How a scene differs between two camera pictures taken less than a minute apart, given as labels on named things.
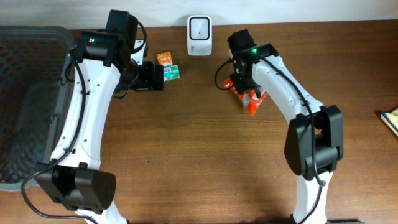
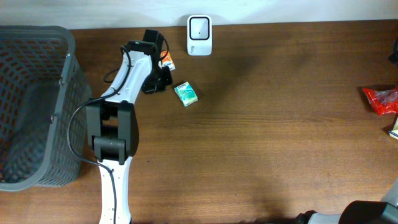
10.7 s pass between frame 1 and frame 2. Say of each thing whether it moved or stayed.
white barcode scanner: stayed
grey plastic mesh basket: stayed
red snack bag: moved
